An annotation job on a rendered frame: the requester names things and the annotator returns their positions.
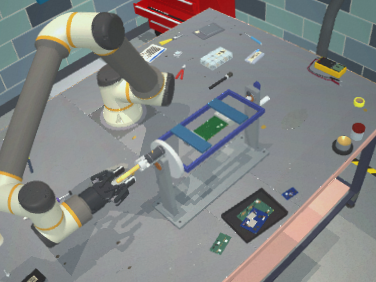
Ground black torch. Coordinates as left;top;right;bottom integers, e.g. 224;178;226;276
208;71;235;91

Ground yellow multimeter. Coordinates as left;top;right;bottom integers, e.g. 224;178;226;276
313;56;348;80

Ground small green circuit board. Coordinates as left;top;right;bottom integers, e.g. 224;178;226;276
209;232;233;256

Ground clear compartment parts box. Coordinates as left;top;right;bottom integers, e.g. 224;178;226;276
199;46;234;71

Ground yellow handled screwdriver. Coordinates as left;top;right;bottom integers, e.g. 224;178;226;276
158;32;185;47

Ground blue circuit board with chip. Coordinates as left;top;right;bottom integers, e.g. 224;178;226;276
240;207;270;235

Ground black labelled box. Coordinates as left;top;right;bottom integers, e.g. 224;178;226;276
20;268;48;282

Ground small clear parts box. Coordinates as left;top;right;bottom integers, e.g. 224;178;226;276
244;48;266;65

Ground grey extraction hose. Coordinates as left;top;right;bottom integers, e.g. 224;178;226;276
315;0;345;58

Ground white index disc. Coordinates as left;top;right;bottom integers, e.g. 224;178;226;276
150;138;185;183

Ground blue rotating frame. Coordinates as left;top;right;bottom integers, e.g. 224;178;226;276
156;88;267;174

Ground black tray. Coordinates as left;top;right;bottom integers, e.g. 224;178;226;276
220;187;289;244

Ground green circuit board in tray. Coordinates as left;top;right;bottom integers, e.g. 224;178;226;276
236;198;275;223

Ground white printed card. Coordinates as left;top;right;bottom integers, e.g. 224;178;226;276
139;43;167;64

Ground blue holder jaw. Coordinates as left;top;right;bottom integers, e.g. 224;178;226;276
170;123;213;155
207;98;250;124

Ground bench frame with pink rail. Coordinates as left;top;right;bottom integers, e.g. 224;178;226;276
222;127;376;282

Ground red tool cabinet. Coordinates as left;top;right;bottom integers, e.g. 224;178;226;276
133;0;236;34

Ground blue crank with white handle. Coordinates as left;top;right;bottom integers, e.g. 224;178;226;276
251;80;272;105

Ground blue thin screwdriver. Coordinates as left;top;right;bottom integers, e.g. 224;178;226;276
244;32;263;46

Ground grey holder base with posts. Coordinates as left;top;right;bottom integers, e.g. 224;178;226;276
154;84;270;230

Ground black shoot bolt yellow knob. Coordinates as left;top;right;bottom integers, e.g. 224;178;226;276
114;145;166;184

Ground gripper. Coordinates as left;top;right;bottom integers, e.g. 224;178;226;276
78;165;138;215

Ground red button on grey cylinder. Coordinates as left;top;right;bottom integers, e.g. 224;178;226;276
349;122;367;142

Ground red and black test leads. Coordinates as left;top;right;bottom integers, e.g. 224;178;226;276
306;61;343;86

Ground small blue circuit board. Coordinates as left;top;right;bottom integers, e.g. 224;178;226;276
281;186;300;201

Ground amber button on black base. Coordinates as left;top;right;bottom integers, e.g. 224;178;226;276
331;134;355;156

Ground grey flat pad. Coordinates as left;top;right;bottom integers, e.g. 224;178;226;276
192;22;225;41

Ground grey round base plate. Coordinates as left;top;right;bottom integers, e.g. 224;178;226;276
88;105;148;131

